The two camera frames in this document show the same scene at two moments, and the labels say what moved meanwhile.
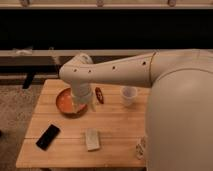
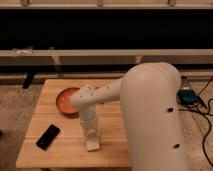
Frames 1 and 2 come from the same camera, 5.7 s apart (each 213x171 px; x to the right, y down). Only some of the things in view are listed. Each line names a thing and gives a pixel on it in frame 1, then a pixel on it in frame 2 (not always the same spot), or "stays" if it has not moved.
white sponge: [93, 138] stays
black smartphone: [47, 137] stays
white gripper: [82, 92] → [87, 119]
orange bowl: [66, 106] stays
